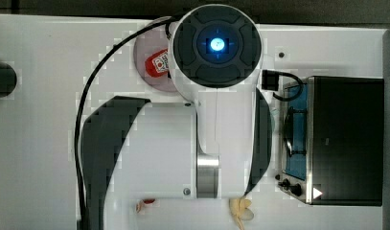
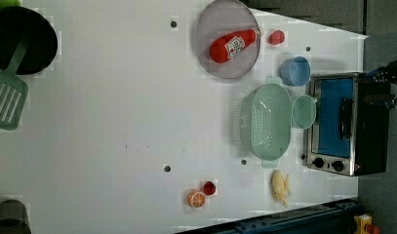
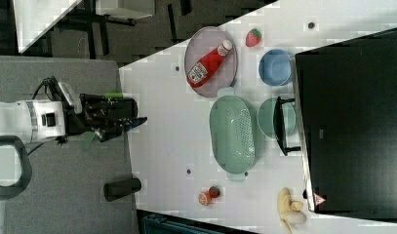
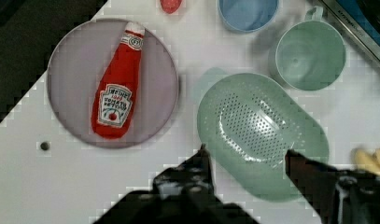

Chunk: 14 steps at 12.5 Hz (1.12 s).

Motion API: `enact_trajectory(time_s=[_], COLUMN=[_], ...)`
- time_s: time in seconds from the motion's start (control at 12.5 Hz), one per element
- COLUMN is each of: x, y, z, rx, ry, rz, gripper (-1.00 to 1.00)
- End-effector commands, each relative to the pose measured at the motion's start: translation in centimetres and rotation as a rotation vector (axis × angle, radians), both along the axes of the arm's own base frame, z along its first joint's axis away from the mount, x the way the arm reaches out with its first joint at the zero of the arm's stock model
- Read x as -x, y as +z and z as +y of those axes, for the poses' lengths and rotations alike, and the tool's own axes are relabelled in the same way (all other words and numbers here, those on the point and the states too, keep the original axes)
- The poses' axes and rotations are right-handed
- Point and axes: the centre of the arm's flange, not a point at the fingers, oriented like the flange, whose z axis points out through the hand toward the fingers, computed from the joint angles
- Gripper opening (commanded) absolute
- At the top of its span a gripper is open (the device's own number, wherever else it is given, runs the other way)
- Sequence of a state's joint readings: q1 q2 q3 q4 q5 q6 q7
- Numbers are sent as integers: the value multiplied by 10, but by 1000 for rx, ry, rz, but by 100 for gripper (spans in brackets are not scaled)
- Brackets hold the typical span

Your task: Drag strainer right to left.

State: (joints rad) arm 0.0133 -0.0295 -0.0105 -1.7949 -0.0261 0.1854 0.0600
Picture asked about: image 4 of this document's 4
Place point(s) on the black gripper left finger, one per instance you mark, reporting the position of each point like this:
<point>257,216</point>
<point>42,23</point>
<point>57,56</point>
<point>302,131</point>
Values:
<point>188,187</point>

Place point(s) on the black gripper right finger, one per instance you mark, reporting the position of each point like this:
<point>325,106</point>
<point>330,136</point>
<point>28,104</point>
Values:
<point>326,188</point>

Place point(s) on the green plastic strainer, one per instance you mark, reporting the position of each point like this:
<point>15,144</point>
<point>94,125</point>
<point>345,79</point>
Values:
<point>248,123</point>

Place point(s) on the toy peeled banana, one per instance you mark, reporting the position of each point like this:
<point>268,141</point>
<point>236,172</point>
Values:
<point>367,161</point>

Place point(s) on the plush ketchup bottle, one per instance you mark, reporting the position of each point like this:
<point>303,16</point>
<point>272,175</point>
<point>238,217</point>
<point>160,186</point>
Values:
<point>114,101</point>

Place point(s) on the green plastic cup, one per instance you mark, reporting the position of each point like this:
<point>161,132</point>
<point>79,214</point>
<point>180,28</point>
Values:
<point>310,55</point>

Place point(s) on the grey round plate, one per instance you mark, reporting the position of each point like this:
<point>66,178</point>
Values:
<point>77,66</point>

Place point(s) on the black toaster oven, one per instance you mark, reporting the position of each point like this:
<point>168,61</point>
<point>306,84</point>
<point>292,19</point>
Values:
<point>360,19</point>

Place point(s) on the toy strawberry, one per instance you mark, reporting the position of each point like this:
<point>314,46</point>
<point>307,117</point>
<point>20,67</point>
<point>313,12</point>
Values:
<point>170,6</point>

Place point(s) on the blue plastic cup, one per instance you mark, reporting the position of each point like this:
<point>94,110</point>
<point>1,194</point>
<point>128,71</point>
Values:
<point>247,16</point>

